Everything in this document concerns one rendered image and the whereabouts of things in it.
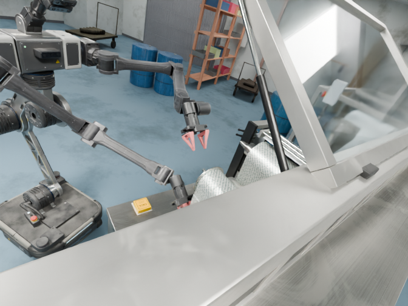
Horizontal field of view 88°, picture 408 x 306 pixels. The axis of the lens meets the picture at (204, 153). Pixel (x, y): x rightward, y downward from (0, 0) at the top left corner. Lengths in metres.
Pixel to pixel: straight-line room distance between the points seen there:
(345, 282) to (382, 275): 0.12
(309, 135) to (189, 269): 0.26
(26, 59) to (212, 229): 1.15
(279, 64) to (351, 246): 0.48
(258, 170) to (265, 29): 0.61
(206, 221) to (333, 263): 0.43
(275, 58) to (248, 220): 0.27
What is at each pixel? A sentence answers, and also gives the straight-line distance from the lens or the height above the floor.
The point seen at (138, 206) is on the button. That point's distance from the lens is 1.16.
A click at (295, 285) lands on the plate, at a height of 1.44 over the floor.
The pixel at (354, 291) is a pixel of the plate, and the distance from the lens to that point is 0.59.
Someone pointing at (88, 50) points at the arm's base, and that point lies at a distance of 1.38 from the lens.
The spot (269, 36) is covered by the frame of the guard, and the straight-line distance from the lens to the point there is 0.41.
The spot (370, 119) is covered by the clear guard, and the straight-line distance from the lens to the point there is 0.65.
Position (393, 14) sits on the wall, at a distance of 7.89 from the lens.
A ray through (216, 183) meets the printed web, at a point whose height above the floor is 1.30.
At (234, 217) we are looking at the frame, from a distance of 0.23.
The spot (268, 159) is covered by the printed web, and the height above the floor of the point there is 1.39.
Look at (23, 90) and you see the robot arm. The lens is 1.04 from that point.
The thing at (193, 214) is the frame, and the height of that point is 1.65.
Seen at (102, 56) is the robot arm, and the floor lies 1.49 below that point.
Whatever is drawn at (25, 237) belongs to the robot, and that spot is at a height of 0.24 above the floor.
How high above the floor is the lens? 1.82
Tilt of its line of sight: 33 degrees down
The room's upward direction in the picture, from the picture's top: 18 degrees clockwise
